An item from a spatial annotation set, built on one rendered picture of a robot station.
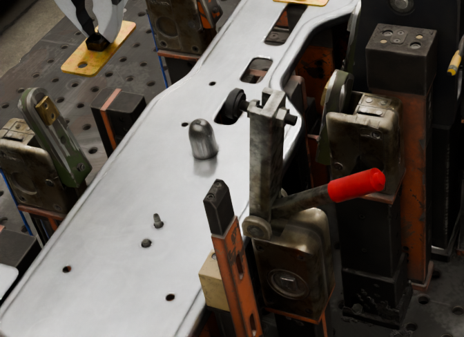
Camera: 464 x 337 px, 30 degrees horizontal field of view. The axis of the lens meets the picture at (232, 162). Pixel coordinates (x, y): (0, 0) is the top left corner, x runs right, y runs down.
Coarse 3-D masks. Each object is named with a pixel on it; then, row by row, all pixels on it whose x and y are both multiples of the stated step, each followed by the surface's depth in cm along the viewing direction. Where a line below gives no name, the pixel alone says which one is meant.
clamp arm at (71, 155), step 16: (32, 96) 100; (48, 96) 102; (32, 112) 100; (48, 112) 101; (32, 128) 102; (48, 128) 102; (64, 128) 105; (48, 144) 103; (64, 144) 105; (64, 160) 105; (80, 160) 107; (64, 176) 107; (80, 176) 107
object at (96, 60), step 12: (132, 24) 83; (96, 36) 81; (120, 36) 82; (84, 48) 81; (96, 48) 81; (108, 48) 81; (72, 60) 80; (84, 60) 80; (96, 60) 80; (108, 60) 80; (72, 72) 79; (84, 72) 79; (96, 72) 78
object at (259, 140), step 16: (240, 96) 78; (272, 96) 78; (240, 112) 80; (256, 112) 76; (272, 112) 76; (288, 112) 78; (256, 128) 78; (272, 128) 77; (256, 144) 79; (272, 144) 79; (256, 160) 81; (272, 160) 81; (256, 176) 82; (272, 176) 82; (256, 192) 84; (272, 192) 84; (256, 208) 86
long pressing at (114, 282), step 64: (256, 0) 128; (128, 192) 103; (192, 192) 101; (64, 256) 97; (128, 256) 95; (192, 256) 94; (0, 320) 92; (64, 320) 90; (128, 320) 89; (192, 320) 87
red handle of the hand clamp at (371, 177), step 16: (352, 176) 80; (368, 176) 78; (384, 176) 79; (304, 192) 84; (320, 192) 82; (336, 192) 81; (352, 192) 79; (368, 192) 79; (272, 208) 87; (288, 208) 85; (304, 208) 84
